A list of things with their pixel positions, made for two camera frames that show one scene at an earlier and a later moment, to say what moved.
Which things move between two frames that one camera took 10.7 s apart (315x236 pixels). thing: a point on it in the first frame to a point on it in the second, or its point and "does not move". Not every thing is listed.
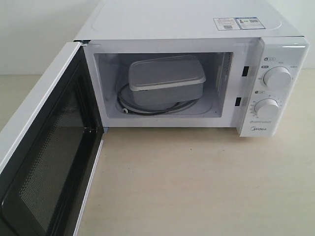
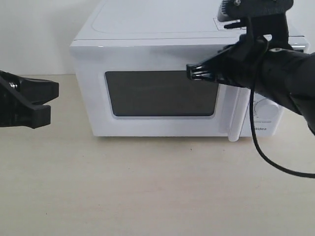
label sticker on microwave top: (241, 23) does not move
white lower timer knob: (267, 108) does not move
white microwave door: (49, 149) to (140, 88)
